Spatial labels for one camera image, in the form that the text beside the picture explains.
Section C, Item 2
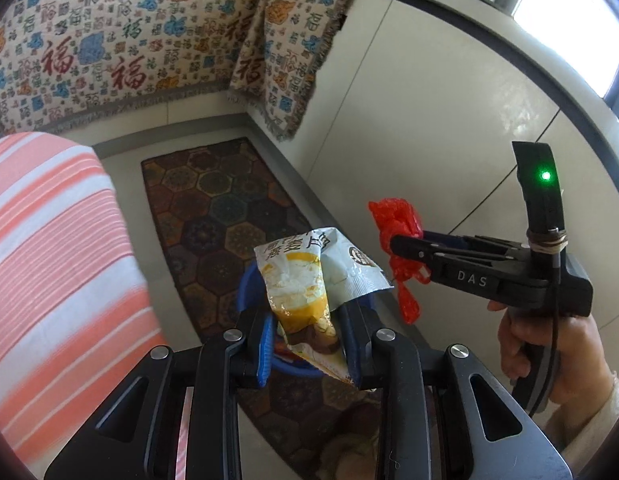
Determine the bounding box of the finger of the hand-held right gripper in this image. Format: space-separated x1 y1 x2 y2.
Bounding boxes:
391 232 530 274
424 231 531 251

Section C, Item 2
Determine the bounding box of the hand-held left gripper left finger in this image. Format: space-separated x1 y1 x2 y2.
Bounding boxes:
44 310 278 480

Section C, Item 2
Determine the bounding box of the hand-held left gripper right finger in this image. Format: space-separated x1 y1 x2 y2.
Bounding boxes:
339 301 573 480

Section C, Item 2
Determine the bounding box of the red plastic bag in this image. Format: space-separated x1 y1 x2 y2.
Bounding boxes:
368 197 425 326

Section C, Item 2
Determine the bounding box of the blue plastic mesh wastebasket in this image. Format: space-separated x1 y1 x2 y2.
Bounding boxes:
238 262 380 378

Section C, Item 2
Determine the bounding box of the white yellow snack packet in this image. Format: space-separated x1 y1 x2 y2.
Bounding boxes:
253 227 395 386

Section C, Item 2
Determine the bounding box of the person's right forearm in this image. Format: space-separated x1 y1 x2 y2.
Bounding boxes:
559 370 619 456

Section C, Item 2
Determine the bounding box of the person's right hand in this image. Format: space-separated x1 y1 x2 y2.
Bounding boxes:
487 300 617 413

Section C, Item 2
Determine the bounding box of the person's foot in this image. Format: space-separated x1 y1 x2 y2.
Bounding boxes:
322 400 385 480

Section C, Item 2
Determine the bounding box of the hexagon patterned floor rug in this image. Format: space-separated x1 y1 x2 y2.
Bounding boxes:
140 137 390 480

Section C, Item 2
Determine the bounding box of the white kitchen cabinet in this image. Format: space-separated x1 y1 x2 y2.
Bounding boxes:
244 0 619 361

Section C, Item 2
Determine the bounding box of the round table striped pink tablecloth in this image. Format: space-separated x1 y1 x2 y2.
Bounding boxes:
0 132 165 480

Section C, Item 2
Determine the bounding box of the small printed patterned cloth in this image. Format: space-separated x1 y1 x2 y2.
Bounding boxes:
226 0 360 142

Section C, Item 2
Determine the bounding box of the window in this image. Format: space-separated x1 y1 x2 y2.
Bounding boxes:
512 0 619 126

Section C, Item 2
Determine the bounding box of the large printed patterned cloth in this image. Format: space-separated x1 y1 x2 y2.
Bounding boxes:
0 0 270 136

